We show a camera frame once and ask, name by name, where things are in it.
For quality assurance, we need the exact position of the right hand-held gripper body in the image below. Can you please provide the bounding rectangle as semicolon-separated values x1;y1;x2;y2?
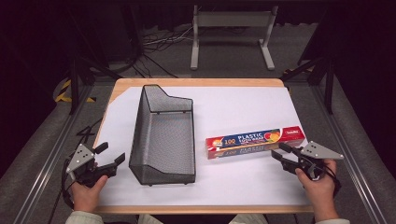
290;140;346;182

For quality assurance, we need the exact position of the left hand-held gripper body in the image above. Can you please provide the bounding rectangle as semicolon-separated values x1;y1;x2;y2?
64;143;117;189

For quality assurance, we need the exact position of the red plastic wrap box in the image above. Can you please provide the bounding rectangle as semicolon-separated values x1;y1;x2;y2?
205;125;306;161

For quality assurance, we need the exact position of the black wire mesh basket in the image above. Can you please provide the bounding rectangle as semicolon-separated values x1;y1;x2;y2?
128;83;197;187

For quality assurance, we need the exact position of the person's right hand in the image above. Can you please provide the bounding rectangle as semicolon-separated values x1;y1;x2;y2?
294;158;341;217

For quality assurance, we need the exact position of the person's left hand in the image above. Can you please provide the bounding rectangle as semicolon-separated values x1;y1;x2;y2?
70;175;109;215

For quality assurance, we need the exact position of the white paper sheet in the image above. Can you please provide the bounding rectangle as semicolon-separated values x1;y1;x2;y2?
94;86;312;207

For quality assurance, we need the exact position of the yellow black hazard tape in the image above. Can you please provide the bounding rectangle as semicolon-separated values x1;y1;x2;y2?
54;78;96;104

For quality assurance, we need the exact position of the black tripod stand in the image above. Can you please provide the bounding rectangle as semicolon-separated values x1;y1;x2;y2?
65;6;123;116
279;8;336;115

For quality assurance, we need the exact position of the white metal stand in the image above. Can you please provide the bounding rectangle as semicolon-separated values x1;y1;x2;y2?
190;4;279;72

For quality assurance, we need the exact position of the black floor cable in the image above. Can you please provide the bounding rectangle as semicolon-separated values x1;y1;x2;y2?
76;117;105;145

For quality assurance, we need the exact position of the aluminium floor rail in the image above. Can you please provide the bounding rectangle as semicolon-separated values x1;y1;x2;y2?
310;83;389;224
11;83;95;224

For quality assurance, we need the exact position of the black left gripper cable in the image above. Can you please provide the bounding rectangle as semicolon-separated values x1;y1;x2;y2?
60;158;78;210

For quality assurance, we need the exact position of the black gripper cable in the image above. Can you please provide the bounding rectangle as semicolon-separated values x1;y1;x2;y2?
60;158;78;210
321;161;343;199

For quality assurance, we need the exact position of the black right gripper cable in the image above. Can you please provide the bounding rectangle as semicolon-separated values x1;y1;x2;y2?
321;161;343;199

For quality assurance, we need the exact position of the bundle of floor cables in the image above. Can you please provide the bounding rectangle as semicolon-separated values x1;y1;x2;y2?
136;25;195;78

